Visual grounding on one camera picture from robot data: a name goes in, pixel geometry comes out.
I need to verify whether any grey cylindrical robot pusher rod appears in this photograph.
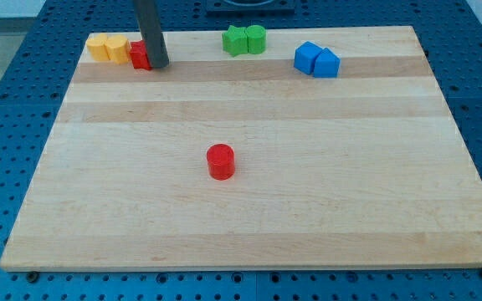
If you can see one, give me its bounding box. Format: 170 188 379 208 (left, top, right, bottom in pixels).
132 0 170 69

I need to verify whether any yellow block left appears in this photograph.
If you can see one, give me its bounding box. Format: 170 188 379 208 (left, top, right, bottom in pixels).
85 33 110 62

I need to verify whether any blue pentagon block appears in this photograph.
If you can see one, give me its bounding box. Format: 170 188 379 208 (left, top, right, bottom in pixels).
313 48 341 78

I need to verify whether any green cylinder block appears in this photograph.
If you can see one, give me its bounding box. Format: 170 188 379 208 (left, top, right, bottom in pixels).
245 25 267 54

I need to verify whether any red cylinder block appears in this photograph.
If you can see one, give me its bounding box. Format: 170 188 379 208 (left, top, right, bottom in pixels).
206 144 235 181

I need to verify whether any green star block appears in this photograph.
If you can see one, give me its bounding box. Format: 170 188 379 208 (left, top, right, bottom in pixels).
222 25 249 57

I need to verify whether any yellow block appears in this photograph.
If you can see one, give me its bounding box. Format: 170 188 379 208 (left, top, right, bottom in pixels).
85 33 110 62
105 34 131 64

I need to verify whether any blue cube block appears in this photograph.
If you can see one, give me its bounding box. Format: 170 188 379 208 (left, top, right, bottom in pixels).
294 41 323 75

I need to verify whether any red star block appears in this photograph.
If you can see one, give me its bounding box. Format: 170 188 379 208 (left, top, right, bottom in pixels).
130 40 152 70

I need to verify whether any wooden board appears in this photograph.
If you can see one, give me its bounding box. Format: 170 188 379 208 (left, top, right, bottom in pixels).
0 26 482 273

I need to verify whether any yellow block right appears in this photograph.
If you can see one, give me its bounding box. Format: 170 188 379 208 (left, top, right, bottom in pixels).
105 34 131 64

